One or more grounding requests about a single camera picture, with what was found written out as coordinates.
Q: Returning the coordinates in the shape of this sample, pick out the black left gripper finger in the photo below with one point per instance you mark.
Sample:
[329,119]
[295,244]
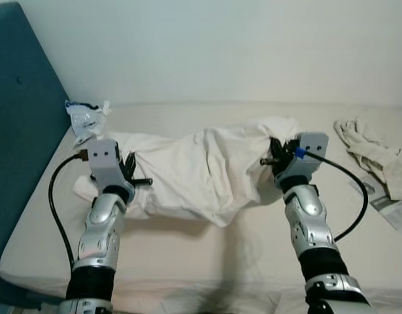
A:
[129,162]

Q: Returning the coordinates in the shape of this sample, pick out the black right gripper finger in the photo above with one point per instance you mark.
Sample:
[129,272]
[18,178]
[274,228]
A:
[276,146]

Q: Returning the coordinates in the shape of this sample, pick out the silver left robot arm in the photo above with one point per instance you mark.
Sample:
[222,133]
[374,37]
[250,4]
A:
[99,242]

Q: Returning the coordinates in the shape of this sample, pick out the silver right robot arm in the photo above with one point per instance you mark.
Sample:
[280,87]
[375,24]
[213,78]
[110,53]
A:
[313,229]

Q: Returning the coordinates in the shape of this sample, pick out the clear crumpled plastic bag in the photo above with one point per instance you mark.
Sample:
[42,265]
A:
[84,121]

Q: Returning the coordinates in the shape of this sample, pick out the beige crumpled cloth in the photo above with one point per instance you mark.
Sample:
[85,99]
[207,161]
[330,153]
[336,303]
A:
[377,154]

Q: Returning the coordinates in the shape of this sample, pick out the cream bed mattress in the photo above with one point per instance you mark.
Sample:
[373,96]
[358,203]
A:
[207,255]

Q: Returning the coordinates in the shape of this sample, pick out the teal padded headboard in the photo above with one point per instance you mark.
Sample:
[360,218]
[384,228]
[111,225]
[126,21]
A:
[21,150]

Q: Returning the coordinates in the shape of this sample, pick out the white printed booklet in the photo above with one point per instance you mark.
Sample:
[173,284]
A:
[390,206]

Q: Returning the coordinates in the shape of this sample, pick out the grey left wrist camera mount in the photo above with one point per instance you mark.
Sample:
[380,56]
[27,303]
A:
[102,157]

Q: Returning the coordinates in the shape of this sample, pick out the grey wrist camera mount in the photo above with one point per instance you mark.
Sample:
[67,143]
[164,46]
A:
[102,157]
[310,149]

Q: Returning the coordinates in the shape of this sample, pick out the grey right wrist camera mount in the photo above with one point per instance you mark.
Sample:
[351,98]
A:
[310,149]

